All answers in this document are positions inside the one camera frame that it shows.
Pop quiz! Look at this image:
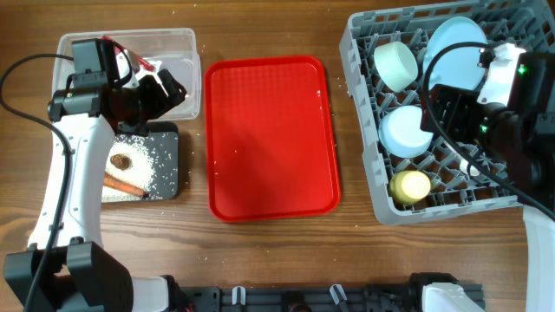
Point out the red snack wrapper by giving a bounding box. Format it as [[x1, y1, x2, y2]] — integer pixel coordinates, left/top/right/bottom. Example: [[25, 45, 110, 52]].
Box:
[[102, 36, 155, 73]]

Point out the light blue plate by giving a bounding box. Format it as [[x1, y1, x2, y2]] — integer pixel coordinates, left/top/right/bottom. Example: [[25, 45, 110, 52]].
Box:
[[422, 16, 489, 92]]

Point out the white plastic spoon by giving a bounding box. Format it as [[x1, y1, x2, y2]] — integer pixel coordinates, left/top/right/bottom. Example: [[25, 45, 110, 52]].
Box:
[[447, 144, 480, 178]]

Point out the brown food scrap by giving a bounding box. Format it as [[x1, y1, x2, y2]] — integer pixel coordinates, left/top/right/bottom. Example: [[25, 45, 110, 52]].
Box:
[[110, 153, 132, 171]]

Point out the light blue bowl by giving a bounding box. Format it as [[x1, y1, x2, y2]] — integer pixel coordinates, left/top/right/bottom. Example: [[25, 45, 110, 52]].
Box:
[[378, 106, 434, 158]]

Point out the white rice pile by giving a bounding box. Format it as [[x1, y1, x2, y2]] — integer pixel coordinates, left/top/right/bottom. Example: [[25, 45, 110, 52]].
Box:
[[101, 133, 179, 203]]

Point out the green bowl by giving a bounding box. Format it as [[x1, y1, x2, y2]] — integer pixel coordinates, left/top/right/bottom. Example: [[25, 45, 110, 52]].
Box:
[[374, 42, 419, 93]]

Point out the orange carrot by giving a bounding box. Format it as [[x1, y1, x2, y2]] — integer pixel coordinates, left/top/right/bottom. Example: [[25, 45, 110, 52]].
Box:
[[103, 173, 147, 198]]

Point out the yellow cup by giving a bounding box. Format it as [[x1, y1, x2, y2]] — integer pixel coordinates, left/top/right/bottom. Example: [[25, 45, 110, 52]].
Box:
[[388, 171, 431, 205]]

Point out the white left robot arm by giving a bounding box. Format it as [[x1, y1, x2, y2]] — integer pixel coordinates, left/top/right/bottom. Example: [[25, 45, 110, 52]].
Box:
[[3, 69, 188, 311]]

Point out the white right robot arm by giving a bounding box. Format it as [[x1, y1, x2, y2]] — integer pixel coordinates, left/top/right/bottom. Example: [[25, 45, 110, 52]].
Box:
[[422, 52, 554, 311]]

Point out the grey-blue dishwasher rack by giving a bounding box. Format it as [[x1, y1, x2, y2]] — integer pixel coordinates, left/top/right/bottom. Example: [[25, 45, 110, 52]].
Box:
[[339, 1, 554, 225]]

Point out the black tray bin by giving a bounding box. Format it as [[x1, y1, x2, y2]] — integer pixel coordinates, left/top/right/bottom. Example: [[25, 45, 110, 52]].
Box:
[[99, 121, 180, 204]]

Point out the clear plastic bin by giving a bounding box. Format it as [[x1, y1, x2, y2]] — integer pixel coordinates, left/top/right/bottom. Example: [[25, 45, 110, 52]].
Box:
[[57, 28, 202, 120]]

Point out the red plastic tray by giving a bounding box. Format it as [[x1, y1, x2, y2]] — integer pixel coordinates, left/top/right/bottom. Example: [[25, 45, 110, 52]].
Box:
[[205, 55, 341, 223]]

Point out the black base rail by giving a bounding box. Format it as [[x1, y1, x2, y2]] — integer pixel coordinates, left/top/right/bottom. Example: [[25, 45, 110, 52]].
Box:
[[173, 283, 486, 312]]

